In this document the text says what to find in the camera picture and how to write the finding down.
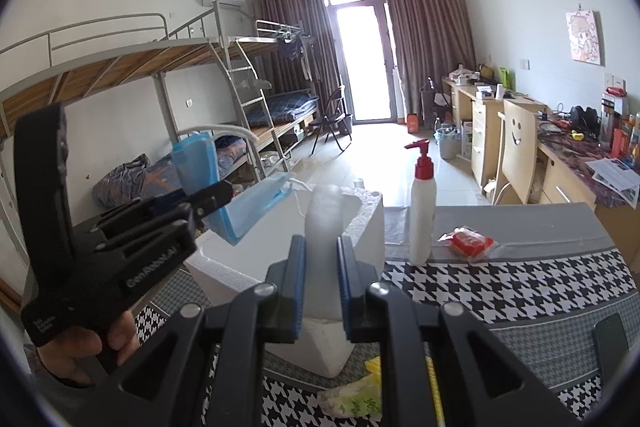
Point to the grey metal bunk bed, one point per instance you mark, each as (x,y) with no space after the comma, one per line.
(260,47)
(100,62)

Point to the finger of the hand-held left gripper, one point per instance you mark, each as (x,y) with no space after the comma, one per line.
(215,198)

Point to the white red pump bottle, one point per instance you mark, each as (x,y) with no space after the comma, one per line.
(422,217)

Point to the dark striped blanket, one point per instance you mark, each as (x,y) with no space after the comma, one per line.
(125,179)

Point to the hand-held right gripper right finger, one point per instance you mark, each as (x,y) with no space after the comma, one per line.
(345,287)

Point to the black headphones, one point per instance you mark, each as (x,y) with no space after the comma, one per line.
(585,117)

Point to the white foam box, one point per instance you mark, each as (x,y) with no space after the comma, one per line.
(367,227)

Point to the dark hanging clothes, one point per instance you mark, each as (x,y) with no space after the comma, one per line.
(291,48)

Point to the green white wipes pack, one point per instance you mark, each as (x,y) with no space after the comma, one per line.
(350,399)

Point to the person's left hand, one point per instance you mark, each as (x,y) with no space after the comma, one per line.
(75,352)

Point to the printed paper sheets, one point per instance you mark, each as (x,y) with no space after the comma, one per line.
(615,179)

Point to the metal bed ladder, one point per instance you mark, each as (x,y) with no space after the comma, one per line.
(257,107)

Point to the black phone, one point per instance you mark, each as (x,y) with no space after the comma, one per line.
(612,347)

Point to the yellow sponge cloth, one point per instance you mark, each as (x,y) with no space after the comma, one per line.
(374,366)

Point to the cluster of toiletry bottles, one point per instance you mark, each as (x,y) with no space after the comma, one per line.
(620,127)

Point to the glass balcony door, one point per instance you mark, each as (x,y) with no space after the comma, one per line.
(360,57)

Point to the red packet in clear wrap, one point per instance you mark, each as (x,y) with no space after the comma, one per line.
(467,243)

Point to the orange container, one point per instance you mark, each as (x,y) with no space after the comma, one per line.
(413,123)

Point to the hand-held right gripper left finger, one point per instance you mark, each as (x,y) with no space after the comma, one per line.
(299,287)

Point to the green paper bag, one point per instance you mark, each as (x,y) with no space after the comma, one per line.
(506,77)

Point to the brown curtain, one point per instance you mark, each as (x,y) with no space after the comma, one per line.
(290,32)
(425,32)

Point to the person's left forearm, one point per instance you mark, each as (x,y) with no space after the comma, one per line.
(60,404)

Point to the houndstooth tablecloth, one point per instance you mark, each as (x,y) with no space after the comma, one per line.
(500,287)

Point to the wooden desk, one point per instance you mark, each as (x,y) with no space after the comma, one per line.
(482,132)

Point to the blue face mask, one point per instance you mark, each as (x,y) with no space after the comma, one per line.
(195,162)

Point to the wooden smiley face chair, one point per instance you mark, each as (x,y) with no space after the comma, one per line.
(517,147)

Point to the cartoon wall poster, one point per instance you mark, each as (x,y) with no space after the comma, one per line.
(584,37)

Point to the black folding chair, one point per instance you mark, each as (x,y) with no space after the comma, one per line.
(335,117)

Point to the white socket panel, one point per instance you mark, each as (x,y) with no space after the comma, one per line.
(614,81)

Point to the grey trash bin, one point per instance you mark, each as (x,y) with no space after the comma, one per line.
(446,144)

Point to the white soft roll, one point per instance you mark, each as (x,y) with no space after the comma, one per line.
(325,232)

